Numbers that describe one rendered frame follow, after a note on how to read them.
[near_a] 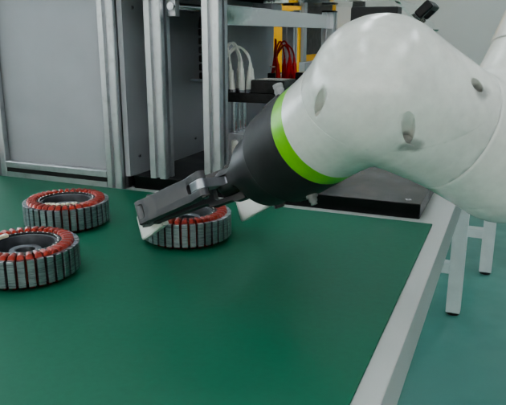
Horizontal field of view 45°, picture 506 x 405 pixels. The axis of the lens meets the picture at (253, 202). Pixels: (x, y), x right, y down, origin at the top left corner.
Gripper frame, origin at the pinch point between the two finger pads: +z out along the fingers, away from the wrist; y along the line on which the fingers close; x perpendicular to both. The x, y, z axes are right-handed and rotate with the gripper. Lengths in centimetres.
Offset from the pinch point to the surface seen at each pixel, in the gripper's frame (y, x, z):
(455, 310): -141, 32, 97
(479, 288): -171, 28, 108
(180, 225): 2.8, 0.9, -0.8
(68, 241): 16.2, 0.6, -1.6
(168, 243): 4.3, 2.5, 0.6
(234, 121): -25.1, -21.2, 24.7
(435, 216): -34.0, 7.1, -5.0
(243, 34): -43, -47, 39
